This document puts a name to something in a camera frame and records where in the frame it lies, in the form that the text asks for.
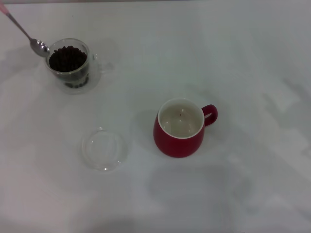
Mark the clear double-walled glass cup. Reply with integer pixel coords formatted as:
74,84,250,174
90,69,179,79
44,37,115,95

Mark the pink-handled metal spoon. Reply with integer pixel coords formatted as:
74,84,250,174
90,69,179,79
0,3,51,58

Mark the coffee beans pile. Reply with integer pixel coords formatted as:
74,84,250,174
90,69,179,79
49,45,88,73

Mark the red ceramic mug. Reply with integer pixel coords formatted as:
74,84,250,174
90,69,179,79
153,97,219,159

